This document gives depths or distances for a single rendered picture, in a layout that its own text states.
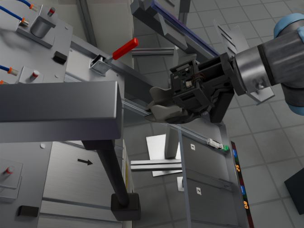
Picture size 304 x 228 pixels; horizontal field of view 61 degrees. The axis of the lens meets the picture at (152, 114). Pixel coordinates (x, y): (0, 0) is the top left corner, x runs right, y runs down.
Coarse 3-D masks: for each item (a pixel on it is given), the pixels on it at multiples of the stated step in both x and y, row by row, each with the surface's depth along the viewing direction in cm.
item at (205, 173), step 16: (192, 128) 69; (208, 128) 75; (192, 144) 66; (192, 160) 63; (208, 160) 68; (224, 160) 74; (192, 176) 60; (208, 176) 64; (224, 176) 70; (192, 192) 58; (208, 192) 62; (224, 192) 67; (192, 208) 55; (208, 208) 59; (224, 208) 64; (192, 224) 53; (208, 224) 57; (224, 224) 61
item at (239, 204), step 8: (224, 128) 78; (224, 136) 77; (224, 144) 76; (232, 152) 74; (232, 160) 73; (232, 168) 72; (232, 176) 71; (232, 184) 70; (240, 192) 68; (240, 200) 67; (240, 208) 66; (240, 216) 66; (240, 224) 65; (248, 224) 64
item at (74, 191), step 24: (72, 48) 50; (72, 72) 48; (72, 144) 41; (120, 144) 48; (48, 168) 37; (72, 168) 40; (96, 168) 43; (120, 168) 46; (48, 192) 36; (72, 192) 38; (96, 192) 41; (48, 216) 34; (72, 216) 36; (96, 216) 39
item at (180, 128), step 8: (64, 80) 45; (72, 80) 45; (80, 80) 47; (128, 104) 53; (136, 104) 55; (136, 112) 55; (144, 112) 55; (176, 128) 62; (184, 128) 63; (192, 136) 66; (200, 136) 67
